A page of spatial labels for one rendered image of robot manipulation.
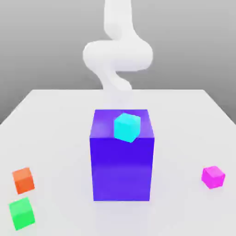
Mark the large purple box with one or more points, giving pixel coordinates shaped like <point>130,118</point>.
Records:
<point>120,169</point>

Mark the small orange cube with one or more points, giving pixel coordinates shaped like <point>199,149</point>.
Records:
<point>23,181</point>

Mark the small cyan cube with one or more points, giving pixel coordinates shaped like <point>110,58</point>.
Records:
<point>126,128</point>

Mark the small green cube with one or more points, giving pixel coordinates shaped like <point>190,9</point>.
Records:
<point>22,213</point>

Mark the small magenta cube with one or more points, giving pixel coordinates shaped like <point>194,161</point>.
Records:
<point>213,177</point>

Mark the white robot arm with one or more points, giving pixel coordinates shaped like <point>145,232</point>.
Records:
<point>118,55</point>

